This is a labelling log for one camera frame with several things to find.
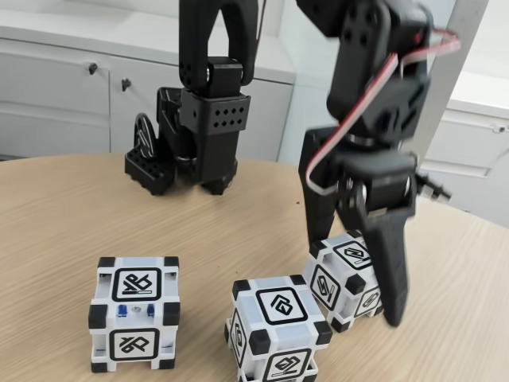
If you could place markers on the white cube zigzag glyph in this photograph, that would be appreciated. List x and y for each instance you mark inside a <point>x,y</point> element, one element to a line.
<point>324,284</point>

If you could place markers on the white cube house glyph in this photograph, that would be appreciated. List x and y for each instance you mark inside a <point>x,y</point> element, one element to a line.
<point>280,304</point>

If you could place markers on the white cabinet with lock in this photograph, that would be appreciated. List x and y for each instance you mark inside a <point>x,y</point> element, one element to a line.
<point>465,159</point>

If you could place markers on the silver cabinet lock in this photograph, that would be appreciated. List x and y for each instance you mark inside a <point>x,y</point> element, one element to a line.
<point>498,128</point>

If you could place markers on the black table clamp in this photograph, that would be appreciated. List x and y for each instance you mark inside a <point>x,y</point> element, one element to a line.
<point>149,171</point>

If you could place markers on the grey metal pillar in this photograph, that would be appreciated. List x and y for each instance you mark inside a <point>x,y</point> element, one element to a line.
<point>465,24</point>

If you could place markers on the white cube wide glyph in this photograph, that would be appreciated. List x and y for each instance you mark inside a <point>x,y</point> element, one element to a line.
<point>133,284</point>

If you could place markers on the black cabinet knob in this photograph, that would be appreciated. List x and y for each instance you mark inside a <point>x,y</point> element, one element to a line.
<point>125,83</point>
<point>92,68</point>

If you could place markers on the white cabinet with knobs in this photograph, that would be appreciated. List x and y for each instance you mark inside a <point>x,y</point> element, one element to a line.
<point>47,99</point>

